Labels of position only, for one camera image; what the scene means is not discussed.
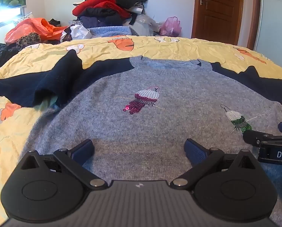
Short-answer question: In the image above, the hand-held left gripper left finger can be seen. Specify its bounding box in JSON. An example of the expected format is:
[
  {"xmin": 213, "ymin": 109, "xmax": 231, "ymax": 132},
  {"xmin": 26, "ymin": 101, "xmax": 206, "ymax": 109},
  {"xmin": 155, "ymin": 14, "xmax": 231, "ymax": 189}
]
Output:
[{"xmin": 19, "ymin": 139, "xmax": 108, "ymax": 190}]

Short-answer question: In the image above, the grey sweater with navy sleeves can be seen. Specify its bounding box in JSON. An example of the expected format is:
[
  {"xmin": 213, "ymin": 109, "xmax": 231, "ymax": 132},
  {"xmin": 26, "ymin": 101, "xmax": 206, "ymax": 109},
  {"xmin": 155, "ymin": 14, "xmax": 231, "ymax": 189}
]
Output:
[{"xmin": 0, "ymin": 50, "xmax": 282, "ymax": 227}]

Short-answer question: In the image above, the leopard print cloth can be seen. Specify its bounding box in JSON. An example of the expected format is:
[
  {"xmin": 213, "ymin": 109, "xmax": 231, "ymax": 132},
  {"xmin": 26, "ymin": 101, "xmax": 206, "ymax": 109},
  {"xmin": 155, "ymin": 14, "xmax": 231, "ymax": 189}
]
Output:
[{"xmin": 16, "ymin": 33, "xmax": 42, "ymax": 51}]

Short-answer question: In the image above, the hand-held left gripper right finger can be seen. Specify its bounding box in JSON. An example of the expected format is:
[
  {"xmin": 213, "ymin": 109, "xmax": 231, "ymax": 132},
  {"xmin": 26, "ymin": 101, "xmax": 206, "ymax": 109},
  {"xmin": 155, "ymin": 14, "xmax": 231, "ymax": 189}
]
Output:
[{"xmin": 169, "ymin": 138, "xmax": 259, "ymax": 190}]

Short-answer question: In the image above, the yellow printed quilt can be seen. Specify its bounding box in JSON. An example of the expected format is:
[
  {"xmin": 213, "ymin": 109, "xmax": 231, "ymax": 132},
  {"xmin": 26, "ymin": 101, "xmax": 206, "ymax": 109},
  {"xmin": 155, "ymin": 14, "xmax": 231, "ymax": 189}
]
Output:
[{"xmin": 0, "ymin": 35, "xmax": 282, "ymax": 227}]

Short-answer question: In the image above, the light blue knitted cloth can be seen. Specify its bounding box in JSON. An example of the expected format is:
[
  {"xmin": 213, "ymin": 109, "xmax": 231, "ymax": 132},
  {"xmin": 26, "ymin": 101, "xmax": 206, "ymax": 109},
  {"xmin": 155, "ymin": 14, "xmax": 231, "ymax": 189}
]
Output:
[{"xmin": 88, "ymin": 26, "xmax": 132, "ymax": 38}]

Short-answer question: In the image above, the orange plastic bag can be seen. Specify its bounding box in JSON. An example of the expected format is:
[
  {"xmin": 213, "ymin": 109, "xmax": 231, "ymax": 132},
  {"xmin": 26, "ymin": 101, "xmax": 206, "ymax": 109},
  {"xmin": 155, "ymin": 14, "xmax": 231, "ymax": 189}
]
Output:
[{"xmin": 5, "ymin": 18, "xmax": 69, "ymax": 44}]

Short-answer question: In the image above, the white flowered pillow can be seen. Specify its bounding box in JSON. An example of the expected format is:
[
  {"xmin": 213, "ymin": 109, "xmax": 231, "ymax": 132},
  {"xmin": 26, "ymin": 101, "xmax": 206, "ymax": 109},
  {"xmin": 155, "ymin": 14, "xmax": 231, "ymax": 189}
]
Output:
[{"xmin": 12, "ymin": 12, "xmax": 34, "ymax": 26}]

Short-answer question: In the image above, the brown wooden door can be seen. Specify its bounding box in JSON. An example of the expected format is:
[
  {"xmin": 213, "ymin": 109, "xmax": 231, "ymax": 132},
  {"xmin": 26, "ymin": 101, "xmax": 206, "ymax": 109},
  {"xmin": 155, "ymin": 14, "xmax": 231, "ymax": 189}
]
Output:
[{"xmin": 191, "ymin": 0, "xmax": 261, "ymax": 50}]

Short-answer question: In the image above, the pile of clothes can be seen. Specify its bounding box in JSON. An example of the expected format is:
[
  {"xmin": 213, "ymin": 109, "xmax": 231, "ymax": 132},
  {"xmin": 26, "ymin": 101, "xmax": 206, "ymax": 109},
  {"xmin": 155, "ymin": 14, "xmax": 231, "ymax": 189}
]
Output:
[{"xmin": 72, "ymin": 0, "xmax": 148, "ymax": 27}]

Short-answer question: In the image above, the pink plastic bag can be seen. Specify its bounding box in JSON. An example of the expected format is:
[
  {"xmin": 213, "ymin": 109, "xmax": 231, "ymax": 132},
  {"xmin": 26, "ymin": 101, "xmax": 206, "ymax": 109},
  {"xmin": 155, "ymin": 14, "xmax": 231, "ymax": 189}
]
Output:
[{"xmin": 158, "ymin": 16, "xmax": 182, "ymax": 37}]

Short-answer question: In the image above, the black patterned cloth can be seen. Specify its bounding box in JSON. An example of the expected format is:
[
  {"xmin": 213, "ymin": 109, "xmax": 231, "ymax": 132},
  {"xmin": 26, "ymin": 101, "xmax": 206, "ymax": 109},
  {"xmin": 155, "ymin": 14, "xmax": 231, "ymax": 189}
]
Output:
[{"xmin": 0, "ymin": 43, "xmax": 19, "ymax": 78}]

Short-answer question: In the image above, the window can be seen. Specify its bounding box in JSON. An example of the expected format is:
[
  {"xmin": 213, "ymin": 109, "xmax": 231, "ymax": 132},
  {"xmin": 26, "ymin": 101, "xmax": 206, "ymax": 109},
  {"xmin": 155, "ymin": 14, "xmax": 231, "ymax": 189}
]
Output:
[{"xmin": 0, "ymin": 6, "xmax": 26, "ymax": 32}]

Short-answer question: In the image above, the white crumpled plastic bag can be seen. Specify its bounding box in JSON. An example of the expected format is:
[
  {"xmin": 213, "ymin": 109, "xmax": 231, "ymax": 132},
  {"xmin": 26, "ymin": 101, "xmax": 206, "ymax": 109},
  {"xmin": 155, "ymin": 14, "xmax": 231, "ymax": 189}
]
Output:
[{"xmin": 61, "ymin": 25, "xmax": 92, "ymax": 40}]

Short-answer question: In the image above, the pale grey cloth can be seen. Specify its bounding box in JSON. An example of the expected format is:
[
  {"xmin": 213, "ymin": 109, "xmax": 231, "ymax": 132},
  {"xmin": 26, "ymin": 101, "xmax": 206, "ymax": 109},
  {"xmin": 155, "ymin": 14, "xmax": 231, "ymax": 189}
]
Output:
[{"xmin": 131, "ymin": 14, "xmax": 161, "ymax": 36}]

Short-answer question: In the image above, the white flowered wardrobe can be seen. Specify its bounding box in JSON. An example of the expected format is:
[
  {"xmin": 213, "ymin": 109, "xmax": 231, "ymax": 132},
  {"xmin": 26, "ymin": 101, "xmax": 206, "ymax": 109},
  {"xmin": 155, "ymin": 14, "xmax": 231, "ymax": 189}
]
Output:
[{"xmin": 254, "ymin": 0, "xmax": 282, "ymax": 59}]

